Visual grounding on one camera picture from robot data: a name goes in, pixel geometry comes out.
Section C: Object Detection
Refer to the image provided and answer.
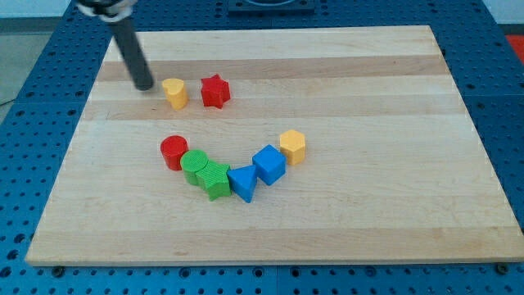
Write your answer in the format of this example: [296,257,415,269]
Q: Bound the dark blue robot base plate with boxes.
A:
[228,0,315,16]

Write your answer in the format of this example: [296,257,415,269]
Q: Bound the green star block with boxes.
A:
[196,160,232,202]

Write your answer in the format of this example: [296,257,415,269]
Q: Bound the blue triangle block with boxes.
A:
[227,165,257,203]

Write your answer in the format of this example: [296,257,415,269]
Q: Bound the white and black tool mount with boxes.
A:
[76,0,137,22]

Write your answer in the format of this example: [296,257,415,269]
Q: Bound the blue cube block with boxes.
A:
[252,145,287,185]

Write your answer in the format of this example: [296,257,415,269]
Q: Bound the red cylinder block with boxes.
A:
[160,135,188,170]

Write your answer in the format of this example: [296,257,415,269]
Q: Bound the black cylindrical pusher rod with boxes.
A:
[109,17,154,91]

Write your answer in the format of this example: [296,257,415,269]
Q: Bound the yellow hexagon block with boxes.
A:
[279,129,306,166]

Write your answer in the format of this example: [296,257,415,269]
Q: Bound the green cylinder block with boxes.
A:
[180,149,209,185]

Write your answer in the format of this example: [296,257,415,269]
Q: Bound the wooden board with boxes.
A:
[25,25,523,266]

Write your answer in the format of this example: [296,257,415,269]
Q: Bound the red star block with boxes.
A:
[201,74,231,109]

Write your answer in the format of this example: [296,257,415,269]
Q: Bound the yellow heart block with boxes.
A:
[161,78,189,111]

